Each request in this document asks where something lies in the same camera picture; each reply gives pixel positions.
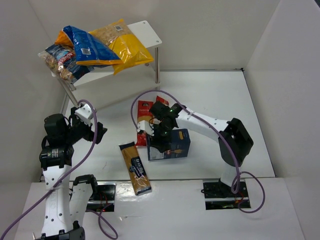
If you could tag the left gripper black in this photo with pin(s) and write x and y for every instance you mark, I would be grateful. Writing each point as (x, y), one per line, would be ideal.
(87, 130)

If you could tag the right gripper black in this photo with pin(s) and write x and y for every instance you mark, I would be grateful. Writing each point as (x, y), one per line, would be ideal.
(160, 141)

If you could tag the dark blue Barilla pasta box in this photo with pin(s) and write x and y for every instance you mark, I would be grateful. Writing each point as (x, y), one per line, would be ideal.
(179, 137)

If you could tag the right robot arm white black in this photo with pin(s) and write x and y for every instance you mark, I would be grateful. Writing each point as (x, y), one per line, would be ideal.
(233, 139)

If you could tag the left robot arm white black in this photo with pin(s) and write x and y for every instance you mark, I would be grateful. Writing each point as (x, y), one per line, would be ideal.
(65, 204)

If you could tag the white two-tier shelf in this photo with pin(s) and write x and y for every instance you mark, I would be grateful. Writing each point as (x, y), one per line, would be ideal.
(102, 88)

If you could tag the blue and orange pasta bag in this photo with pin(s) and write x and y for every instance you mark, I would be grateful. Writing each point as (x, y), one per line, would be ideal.
(89, 51)

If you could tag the yellow pasta bag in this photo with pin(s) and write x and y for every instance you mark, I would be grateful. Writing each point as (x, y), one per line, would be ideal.
(121, 40)

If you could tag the dark blue La Sicilia spaghetti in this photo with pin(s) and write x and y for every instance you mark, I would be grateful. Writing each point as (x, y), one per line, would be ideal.
(137, 173)

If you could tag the red spaghetti bag front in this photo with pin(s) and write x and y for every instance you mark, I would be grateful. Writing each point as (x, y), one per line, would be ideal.
(143, 114)

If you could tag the red spaghetti bag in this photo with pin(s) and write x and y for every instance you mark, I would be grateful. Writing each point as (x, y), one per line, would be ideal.
(143, 114)
(162, 100)

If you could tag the red spaghetti bag back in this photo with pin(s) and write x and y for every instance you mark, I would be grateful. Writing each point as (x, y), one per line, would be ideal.
(162, 100)

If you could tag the clear blue fusilli bag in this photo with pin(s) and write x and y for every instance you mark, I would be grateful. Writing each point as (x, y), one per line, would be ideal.
(61, 60)

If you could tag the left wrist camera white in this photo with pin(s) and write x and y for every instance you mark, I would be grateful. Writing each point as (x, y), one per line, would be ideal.
(85, 114)

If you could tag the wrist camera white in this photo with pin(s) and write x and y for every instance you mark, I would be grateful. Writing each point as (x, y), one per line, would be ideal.
(145, 127)
(85, 114)

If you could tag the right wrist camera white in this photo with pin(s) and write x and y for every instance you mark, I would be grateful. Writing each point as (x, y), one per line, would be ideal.
(145, 127)

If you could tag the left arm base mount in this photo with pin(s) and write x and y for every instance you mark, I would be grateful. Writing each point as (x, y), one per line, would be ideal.
(104, 197)

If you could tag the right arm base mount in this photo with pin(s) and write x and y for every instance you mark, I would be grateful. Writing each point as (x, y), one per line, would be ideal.
(218, 196)

